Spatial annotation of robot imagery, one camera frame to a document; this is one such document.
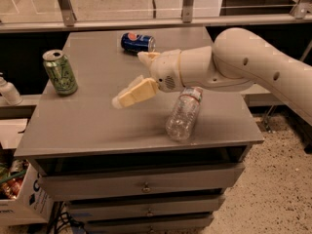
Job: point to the white bottle at left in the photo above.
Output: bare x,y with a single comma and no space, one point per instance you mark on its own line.
9,92

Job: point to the clear plastic water bottle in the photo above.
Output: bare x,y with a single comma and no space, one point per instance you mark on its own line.
181,121

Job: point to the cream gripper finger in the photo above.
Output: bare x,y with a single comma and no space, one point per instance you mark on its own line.
139,90
147,58

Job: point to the green soda can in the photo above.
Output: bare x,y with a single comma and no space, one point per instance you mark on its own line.
59,70

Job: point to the bottom grey drawer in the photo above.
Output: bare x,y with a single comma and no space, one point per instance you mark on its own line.
149,225

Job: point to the top grey drawer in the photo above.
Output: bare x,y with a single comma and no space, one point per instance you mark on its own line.
143,182

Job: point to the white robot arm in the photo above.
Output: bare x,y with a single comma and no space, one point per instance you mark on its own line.
235,61

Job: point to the metal glass railing frame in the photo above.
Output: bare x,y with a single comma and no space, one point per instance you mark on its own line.
53,15

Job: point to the grey drawer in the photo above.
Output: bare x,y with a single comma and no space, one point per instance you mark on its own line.
143,182
149,225
147,207

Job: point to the middle grey drawer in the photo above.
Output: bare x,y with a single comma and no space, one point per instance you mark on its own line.
147,207

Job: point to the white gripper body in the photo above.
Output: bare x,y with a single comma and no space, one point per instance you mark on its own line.
166,70

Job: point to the grey drawer cabinet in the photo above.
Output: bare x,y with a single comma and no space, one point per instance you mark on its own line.
83,134

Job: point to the blue pepsi can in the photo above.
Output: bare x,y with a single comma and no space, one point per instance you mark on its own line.
136,43

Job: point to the white cardboard snack box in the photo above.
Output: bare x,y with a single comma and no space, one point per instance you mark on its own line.
31,205

